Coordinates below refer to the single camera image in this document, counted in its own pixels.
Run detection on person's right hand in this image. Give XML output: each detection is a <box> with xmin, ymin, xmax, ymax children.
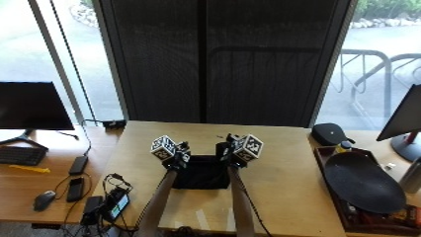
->
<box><xmin>219</xmin><ymin>132</ymin><xmax>248</xmax><ymax>169</ymax></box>

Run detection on person's left hand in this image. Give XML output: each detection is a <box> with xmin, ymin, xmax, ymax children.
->
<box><xmin>163</xmin><ymin>140</ymin><xmax>194</xmax><ymax>173</ymax></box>

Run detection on black cloth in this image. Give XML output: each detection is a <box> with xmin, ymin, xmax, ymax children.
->
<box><xmin>171</xmin><ymin>141</ymin><xmax>234</xmax><ymax>191</ymax></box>

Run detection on white marker cube left glove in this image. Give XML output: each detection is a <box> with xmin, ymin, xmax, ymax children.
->
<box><xmin>151</xmin><ymin>134</ymin><xmax>179</xmax><ymax>162</ymax></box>

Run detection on white marker cube glove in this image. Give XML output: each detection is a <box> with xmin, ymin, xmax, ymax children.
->
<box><xmin>232</xmin><ymin>132</ymin><xmax>266</xmax><ymax>163</ymax></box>
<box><xmin>151</xmin><ymin>134</ymin><xmax>179</xmax><ymax>162</ymax></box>

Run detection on white marker cube right glove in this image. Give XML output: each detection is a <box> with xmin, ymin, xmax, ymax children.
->
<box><xmin>232</xmin><ymin>132</ymin><xmax>266</xmax><ymax>163</ymax></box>

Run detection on small black connector box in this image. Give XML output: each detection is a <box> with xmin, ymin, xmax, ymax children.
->
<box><xmin>102</xmin><ymin>119</ymin><xmax>128</xmax><ymax>130</ymax></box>

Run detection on phone with lit screen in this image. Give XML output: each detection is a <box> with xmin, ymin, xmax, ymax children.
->
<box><xmin>102</xmin><ymin>188</ymin><xmax>132</xmax><ymax>222</ymax></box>

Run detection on dark window blind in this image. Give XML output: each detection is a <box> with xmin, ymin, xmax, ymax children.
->
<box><xmin>92</xmin><ymin>0</ymin><xmax>356</xmax><ymax>128</ymax></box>

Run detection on black power adapter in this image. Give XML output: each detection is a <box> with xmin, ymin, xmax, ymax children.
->
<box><xmin>67</xmin><ymin>155</ymin><xmax>90</xmax><ymax>176</ymax></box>

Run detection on small yellow bottle black cap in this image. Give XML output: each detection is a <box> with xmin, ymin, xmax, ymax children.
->
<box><xmin>335</xmin><ymin>140</ymin><xmax>356</xmax><ymax>155</ymax></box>

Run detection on black phone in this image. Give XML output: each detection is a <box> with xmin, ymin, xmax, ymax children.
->
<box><xmin>66</xmin><ymin>176</ymin><xmax>86</xmax><ymax>203</ymax></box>

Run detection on black power bank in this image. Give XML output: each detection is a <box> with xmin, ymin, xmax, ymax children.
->
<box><xmin>80</xmin><ymin>195</ymin><xmax>106</xmax><ymax>227</ymax></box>

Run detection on dark wooden tray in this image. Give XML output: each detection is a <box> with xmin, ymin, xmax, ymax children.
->
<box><xmin>314</xmin><ymin>145</ymin><xmax>421</xmax><ymax>236</ymax></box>

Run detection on black oval plate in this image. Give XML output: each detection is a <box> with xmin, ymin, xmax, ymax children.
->
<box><xmin>324</xmin><ymin>151</ymin><xmax>408</xmax><ymax>215</ymax></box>

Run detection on yellow flat tool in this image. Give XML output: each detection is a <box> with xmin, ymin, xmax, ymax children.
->
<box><xmin>8</xmin><ymin>164</ymin><xmax>54</xmax><ymax>175</ymax></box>

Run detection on grey computer mouse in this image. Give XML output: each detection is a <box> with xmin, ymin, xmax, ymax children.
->
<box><xmin>32</xmin><ymin>190</ymin><xmax>58</xmax><ymax>212</ymax></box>

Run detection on black monitor stand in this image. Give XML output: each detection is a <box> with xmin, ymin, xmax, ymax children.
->
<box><xmin>0</xmin><ymin>128</ymin><xmax>51</xmax><ymax>151</ymax></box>

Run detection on black keyboard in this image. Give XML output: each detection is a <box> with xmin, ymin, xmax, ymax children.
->
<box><xmin>0</xmin><ymin>145</ymin><xmax>50</xmax><ymax>167</ymax></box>

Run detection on black computer monitor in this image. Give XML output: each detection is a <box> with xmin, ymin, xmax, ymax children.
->
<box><xmin>0</xmin><ymin>81</ymin><xmax>76</xmax><ymax>131</ymax></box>

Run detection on slanted black monitor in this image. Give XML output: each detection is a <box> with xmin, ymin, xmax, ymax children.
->
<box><xmin>375</xmin><ymin>83</ymin><xmax>421</xmax><ymax>143</ymax></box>

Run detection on metal bicycle rack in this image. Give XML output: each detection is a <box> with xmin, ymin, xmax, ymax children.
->
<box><xmin>330</xmin><ymin>48</ymin><xmax>421</xmax><ymax>130</ymax></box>

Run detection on grey round monitor stand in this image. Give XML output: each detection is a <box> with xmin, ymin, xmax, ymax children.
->
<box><xmin>389</xmin><ymin>130</ymin><xmax>421</xmax><ymax>163</ymax></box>

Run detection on silver metal bottle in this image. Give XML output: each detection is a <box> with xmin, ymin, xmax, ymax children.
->
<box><xmin>397</xmin><ymin>156</ymin><xmax>421</xmax><ymax>195</ymax></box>

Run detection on tangled black cables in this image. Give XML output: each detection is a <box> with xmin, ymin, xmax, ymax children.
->
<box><xmin>60</xmin><ymin>172</ymin><xmax>139</xmax><ymax>237</ymax></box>

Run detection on black glove cable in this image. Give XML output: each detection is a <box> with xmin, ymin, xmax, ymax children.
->
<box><xmin>238</xmin><ymin>176</ymin><xmax>274</xmax><ymax>237</ymax></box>

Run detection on black adapter cable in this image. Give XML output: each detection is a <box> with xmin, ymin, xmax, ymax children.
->
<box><xmin>79</xmin><ymin>118</ymin><xmax>106</xmax><ymax>158</ymax></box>

